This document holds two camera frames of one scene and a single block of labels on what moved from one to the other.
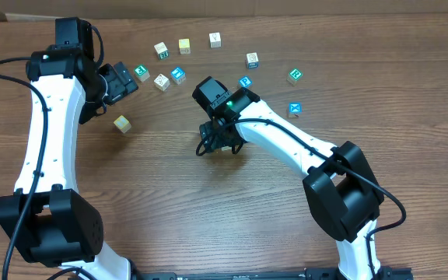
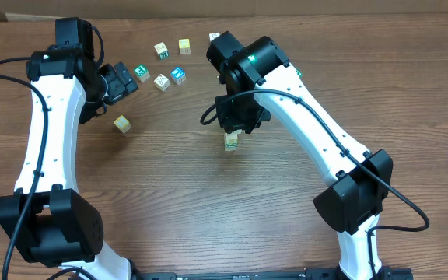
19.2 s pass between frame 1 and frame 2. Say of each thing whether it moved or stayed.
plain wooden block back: stayed
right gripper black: moved
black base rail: stayed
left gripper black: stayed
